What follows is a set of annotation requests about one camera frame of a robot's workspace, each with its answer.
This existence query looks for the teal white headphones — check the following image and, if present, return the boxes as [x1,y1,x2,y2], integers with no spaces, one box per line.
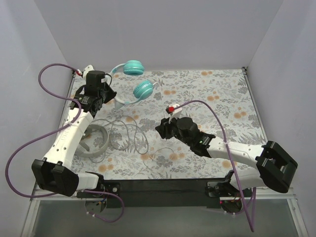
[109,60,163,110]

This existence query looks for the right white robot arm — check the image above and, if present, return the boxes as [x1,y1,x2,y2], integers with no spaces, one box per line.
[155,117,298,196]

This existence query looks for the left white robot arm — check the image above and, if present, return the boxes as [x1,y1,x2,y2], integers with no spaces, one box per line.
[32,71,117,198]

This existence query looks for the floral table mat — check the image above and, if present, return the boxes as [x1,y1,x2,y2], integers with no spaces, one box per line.
[71,70,267,179]

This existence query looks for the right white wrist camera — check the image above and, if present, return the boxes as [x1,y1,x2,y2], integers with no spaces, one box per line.
[166,104,182,123]

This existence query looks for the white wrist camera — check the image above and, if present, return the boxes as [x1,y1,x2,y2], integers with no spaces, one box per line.
[75,65,94,79]
[166,104,182,123]

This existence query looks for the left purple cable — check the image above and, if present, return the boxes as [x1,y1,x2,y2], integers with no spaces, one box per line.
[5,63,125,223]

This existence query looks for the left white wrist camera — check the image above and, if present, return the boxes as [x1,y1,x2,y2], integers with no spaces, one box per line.
[75,65,94,79]

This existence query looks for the grey headphone cable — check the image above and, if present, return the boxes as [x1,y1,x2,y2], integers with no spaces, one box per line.
[86,116,150,163]

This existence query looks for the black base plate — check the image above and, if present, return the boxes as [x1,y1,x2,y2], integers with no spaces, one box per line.
[76,177,252,210]

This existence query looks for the aluminium frame rail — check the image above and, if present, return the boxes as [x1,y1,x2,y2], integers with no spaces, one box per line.
[21,195,86,237]

